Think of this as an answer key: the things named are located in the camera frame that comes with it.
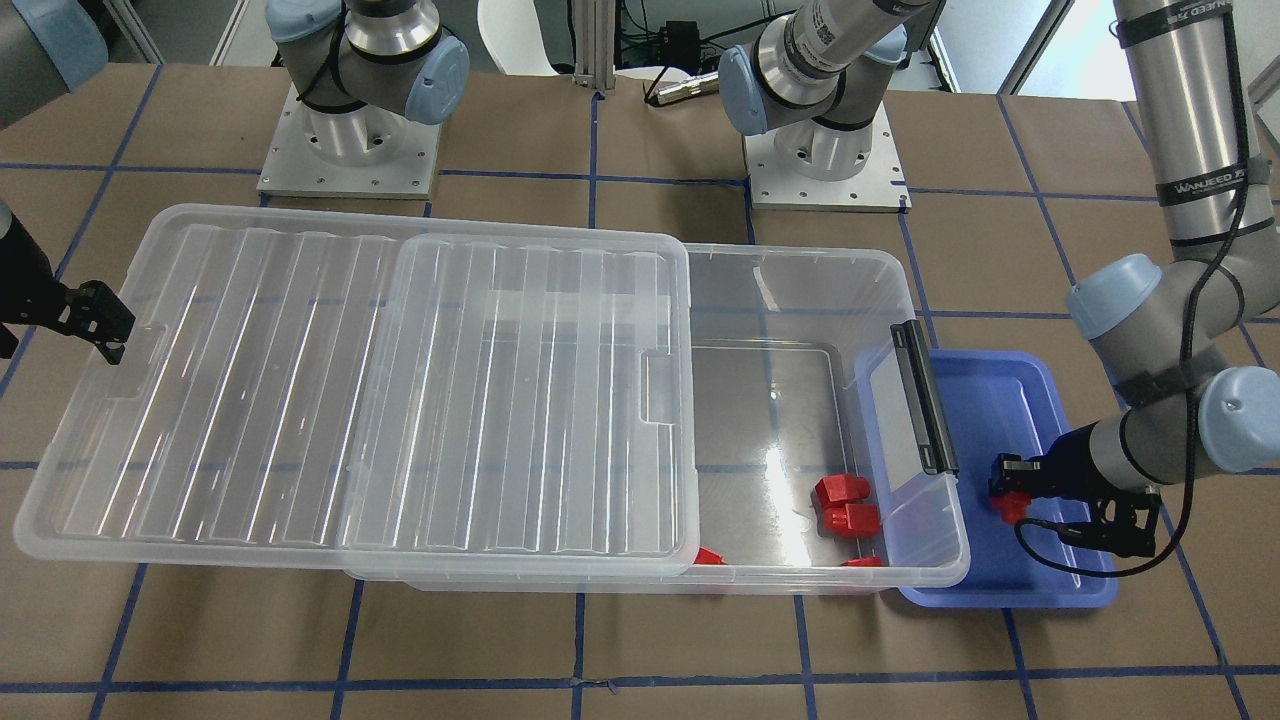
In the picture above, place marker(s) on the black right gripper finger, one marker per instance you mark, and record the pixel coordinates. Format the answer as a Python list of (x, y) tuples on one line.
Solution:
[(95, 314)]

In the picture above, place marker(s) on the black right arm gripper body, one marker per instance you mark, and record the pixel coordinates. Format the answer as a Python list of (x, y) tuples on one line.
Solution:
[(27, 283)]

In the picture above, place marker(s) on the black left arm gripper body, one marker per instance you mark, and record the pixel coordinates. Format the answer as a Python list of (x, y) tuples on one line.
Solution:
[(1064, 464)]

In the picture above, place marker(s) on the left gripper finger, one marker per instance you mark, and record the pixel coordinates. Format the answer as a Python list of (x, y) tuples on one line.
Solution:
[(1017, 475)]

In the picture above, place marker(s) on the red block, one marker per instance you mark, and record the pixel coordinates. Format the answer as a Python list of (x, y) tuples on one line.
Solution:
[(869, 561), (1012, 507), (706, 557), (837, 490), (852, 520)]

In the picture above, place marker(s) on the clear plastic box lid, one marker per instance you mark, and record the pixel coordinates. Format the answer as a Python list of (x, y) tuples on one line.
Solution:
[(226, 435)]

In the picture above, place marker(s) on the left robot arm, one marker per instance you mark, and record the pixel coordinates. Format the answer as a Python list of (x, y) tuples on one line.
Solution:
[(1188, 412)]

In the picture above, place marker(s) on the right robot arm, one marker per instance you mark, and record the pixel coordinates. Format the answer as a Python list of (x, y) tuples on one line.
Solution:
[(343, 56)]

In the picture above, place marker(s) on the red block at box front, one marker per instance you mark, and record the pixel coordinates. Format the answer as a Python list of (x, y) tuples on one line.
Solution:
[(869, 561)]

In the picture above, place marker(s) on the clear plastic storage box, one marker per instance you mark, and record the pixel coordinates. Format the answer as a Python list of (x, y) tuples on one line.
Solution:
[(800, 420)]

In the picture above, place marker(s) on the blue plastic tray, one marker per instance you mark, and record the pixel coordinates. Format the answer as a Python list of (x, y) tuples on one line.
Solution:
[(995, 402)]

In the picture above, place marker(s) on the red block under lid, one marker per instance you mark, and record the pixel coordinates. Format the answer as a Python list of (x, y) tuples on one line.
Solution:
[(706, 557)]

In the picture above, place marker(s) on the black power adapter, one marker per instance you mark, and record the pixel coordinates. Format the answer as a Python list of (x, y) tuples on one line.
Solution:
[(679, 44)]

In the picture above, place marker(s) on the black box latch handle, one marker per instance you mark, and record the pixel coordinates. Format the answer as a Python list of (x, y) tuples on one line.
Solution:
[(934, 444)]

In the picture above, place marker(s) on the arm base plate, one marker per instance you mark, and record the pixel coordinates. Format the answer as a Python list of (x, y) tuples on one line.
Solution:
[(368, 153), (808, 167)]

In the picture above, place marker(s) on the aluminium frame post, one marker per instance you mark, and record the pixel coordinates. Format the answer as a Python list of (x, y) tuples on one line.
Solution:
[(592, 38)]

